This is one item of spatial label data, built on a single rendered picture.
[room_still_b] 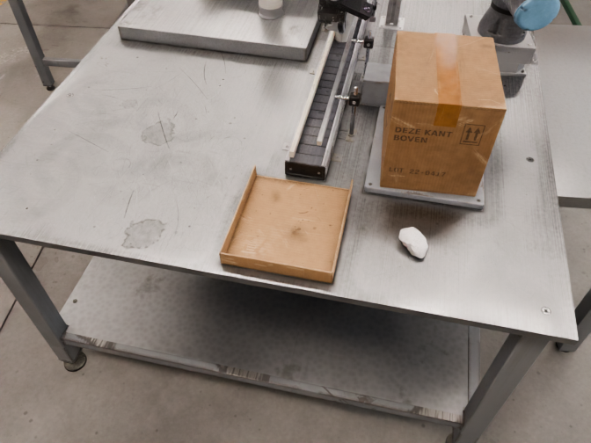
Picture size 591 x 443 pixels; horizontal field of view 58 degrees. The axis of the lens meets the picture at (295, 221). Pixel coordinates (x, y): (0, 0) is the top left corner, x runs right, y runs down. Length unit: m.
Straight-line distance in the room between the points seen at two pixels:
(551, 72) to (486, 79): 0.69
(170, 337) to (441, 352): 0.90
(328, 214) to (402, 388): 0.69
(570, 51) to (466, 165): 0.90
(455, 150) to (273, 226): 0.46
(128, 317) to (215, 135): 0.74
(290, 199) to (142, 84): 0.70
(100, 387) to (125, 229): 0.88
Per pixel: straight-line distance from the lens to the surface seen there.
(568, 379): 2.23
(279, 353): 1.80
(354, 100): 1.47
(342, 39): 1.86
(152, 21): 2.05
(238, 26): 1.97
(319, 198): 1.36
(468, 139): 1.28
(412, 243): 1.26
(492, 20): 1.86
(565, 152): 1.67
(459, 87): 1.28
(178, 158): 1.51
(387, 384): 1.77
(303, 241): 1.27
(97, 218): 1.41
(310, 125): 1.51
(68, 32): 4.04
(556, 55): 2.09
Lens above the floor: 1.81
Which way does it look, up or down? 49 degrees down
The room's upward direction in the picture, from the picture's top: straight up
